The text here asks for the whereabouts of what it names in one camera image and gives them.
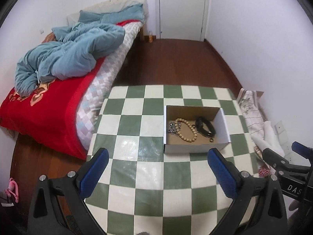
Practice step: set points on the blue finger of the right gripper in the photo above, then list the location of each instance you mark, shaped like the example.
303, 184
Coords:
275, 160
302, 150

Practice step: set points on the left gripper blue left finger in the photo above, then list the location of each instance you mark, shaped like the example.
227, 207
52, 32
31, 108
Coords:
45, 212

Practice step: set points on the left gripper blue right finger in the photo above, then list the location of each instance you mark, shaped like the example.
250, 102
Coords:
257, 205

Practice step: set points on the black smart watch band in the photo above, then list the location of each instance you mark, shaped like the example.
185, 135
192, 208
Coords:
205, 127

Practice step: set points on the red white plastic bag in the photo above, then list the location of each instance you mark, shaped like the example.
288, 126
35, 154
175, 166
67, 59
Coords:
263, 170

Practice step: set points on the white cardboard box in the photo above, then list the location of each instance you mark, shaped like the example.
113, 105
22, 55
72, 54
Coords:
181, 135

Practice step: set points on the floral folded fabric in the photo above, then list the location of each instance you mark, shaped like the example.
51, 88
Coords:
248, 102

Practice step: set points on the green white checkered tablecloth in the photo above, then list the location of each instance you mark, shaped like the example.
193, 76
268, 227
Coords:
142, 189

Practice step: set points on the pink slipper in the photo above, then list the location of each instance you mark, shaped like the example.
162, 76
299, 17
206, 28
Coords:
12, 191

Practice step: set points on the red blanket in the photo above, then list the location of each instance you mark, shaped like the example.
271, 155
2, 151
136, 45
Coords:
48, 115

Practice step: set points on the blue quilt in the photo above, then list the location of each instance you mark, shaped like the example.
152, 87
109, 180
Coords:
75, 49

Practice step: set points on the orange bottle on floor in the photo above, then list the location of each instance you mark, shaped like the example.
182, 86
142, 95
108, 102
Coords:
150, 38

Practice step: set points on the white door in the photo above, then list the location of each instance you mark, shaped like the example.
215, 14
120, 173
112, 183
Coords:
181, 19

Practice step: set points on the white pillow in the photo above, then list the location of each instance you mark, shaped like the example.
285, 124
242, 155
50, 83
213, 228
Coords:
110, 6

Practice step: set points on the white wall power strip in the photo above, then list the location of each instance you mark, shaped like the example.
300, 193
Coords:
283, 138

